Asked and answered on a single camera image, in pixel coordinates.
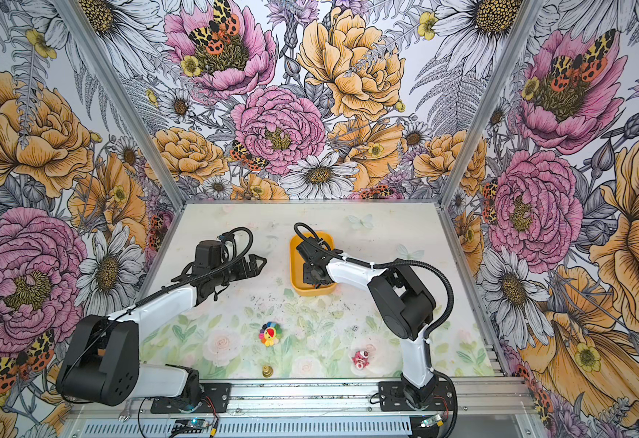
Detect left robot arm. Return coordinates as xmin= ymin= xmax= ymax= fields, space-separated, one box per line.
xmin=56 ymin=240 xmax=267 ymax=411

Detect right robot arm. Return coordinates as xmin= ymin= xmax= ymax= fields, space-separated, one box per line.
xmin=296 ymin=234 xmax=455 ymax=410

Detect yellow plastic bin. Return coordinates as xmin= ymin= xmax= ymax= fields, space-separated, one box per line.
xmin=290 ymin=235 xmax=337 ymax=297

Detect rainbow flower toy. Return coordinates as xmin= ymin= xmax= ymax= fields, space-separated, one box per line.
xmin=259 ymin=321 xmax=282 ymax=348

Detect small brass knob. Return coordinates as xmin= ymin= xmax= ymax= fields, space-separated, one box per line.
xmin=262 ymin=365 xmax=274 ymax=379

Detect pink strawberry bear toy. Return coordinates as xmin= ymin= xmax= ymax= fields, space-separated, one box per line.
xmin=352 ymin=350 xmax=370 ymax=370

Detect left green circuit board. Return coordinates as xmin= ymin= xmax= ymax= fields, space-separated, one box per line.
xmin=171 ymin=418 xmax=217 ymax=436

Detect green circuit board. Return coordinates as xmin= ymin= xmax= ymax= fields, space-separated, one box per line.
xmin=171 ymin=418 xmax=217 ymax=436
xmin=420 ymin=414 xmax=444 ymax=428

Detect silver wrench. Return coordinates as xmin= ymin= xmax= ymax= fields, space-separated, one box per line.
xmin=118 ymin=398 xmax=133 ymax=423

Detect white vent grille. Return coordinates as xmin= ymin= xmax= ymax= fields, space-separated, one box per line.
xmin=73 ymin=416 xmax=413 ymax=437

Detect right green circuit board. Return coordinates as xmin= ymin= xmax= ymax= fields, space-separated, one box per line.
xmin=420 ymin=414 xmax=444 ymax=428

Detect right black corrugated cable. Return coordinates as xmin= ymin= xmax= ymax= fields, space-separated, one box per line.
xmin=293 ymin=222 xmax=456 ymax=341

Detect left black cable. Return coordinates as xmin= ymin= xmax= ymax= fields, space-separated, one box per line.
xmin=58 ymin=226 xmax=256 ymax=403

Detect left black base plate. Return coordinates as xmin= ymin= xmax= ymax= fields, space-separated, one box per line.
xmin=151 ymin=383 xmax=232 ymax=414

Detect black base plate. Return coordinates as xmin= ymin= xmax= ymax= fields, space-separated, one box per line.
xmin=377 ymin=379 xmax=458 ymax=412
xmin=151 ymin=383 xmax=232 ymax=414

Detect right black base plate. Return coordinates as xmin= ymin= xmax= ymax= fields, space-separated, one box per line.
xmin=377 ymin=379 xmax=458 ymax=412

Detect aluminium front rail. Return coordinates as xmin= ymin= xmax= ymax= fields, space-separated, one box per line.
xmin=67 ymin=376 xmax=535 ymax=422

